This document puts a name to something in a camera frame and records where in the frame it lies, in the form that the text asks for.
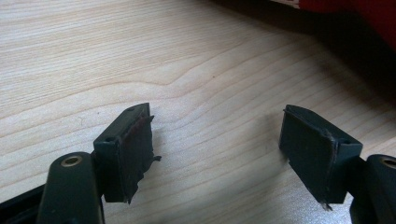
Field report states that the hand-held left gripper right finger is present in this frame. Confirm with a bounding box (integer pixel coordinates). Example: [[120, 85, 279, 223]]
[[278, 104, 364, 211]]

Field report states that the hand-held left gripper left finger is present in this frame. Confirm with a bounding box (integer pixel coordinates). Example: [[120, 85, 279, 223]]
[[92, 102, 163, 205]]

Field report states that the red object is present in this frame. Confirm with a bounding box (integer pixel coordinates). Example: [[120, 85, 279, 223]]
[[270, 0, 396, 51]]

